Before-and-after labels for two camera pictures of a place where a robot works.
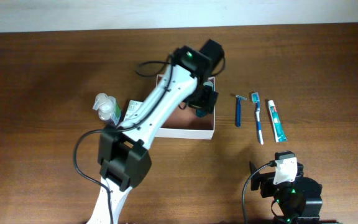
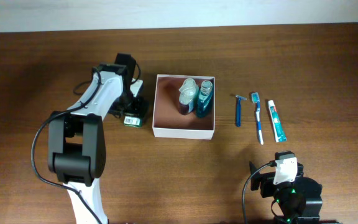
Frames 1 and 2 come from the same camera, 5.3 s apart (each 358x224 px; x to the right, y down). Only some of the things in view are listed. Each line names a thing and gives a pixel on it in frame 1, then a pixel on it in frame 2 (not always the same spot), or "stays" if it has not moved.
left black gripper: x=208 y=102 → x=140 y=108
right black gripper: x=267 y=181 stays
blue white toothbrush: x=255 y=99 stays
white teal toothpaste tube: x=279 y=134 stays
